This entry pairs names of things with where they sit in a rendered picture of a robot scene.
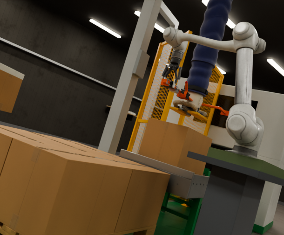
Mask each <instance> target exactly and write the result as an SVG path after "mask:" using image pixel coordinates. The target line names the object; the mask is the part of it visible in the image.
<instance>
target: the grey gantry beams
mask: <svg viewBox="0 0 284 235"><path fill-rule="evenodd" d="M159 13H160V14H161V15H162V16H163V17H164V19H165V20H166V21H167V22H168V24H169V25H172V26H176V27H177V28H178V25H179V22H178V21H177V19H176V18H175V17H174V15H173V14H172V13H171V12H170V10H169V9H168V8H167V6H166V5H165V4H164V2H163V1H162V4H161V7H160V10H159Z"/></svg>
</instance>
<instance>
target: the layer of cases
mask: <svg viewBox="0 0 284 235"><path fill-rule="evenodd" d="M169 179H170V174H168V173H165V172H162V171H159V170H156V169H154V168H151V167H148V166H145V165H142V164H139V163H136V162H133V161H131V160H128V159H124V158H121V157H119V156H116V155H113V154H110V153H107V152H104V151H101V150H98V149H95V148H92V147H90V146H87V145H84V144H81V143H78V142H74V141H70V140H65V139H61V138H56V137H52V136H47V135H43V134H39V133H35V132H30V131H25V130H21V129H17V128H13V127H8V126H4V125H0V222H2V223H3V224H5V225H6V226H8V227H9V228H11V229H12V230H14V231H16V232H17V233H19V234H20V235H106V234H111V233H116V232H121V231H126V230H131V229H136V228H143V227H147V226H153V225H156V223H157V220H158V216H159V213H160V210H161V207H162V202H163V199H164V196H165V193H166V189H167V186H168V182H169Z"/></svg>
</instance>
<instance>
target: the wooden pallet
mask: <svg viewBox="0 0 284 235"><path fill-rule="evenodd" d="M155 229H156V225H153V226H147V227H143V228H136V229H131V230H126V231H121V232H116V233H111V234H106V235H124V234H129V233H133V235H154V232H155ZM0 235H20V234H19V233H17V232H16V231H14V230H12V229H11V228H9V227H8V226H6V225H5V224H3V223H2V222H0Z"/></svg>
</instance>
